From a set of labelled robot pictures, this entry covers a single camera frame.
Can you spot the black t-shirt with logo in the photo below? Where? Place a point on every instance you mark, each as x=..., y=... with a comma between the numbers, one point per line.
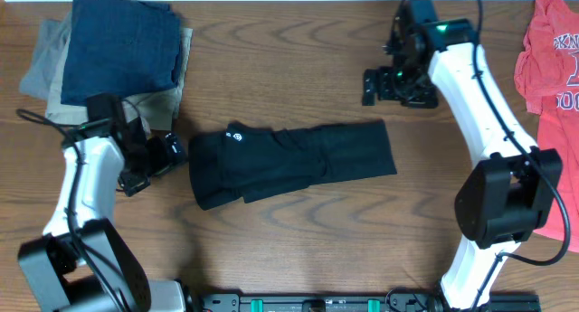
x=246, y=163

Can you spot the folded beige garment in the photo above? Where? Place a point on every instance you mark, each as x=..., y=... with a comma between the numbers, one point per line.
x=158, y=109

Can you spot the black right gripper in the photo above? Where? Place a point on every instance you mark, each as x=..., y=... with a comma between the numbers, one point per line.
x=427, y=99

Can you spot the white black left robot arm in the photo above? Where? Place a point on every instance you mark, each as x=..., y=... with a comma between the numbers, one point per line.
x=81, y=263

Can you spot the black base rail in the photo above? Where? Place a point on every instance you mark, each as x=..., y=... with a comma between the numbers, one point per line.
x=362, y=303

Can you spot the red printed t-shirt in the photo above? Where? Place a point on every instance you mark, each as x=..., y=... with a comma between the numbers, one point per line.
x=546, y=76

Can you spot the folded navy blue garment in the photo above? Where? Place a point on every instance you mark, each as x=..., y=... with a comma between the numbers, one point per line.
x=121, y=47

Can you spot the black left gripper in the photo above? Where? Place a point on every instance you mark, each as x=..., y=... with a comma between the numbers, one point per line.
x=167, y=157

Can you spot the folded grey garment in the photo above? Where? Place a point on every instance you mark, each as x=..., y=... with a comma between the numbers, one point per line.
x=40, y=63

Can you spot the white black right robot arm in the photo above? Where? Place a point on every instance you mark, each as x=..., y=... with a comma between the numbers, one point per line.
x=512, y=183

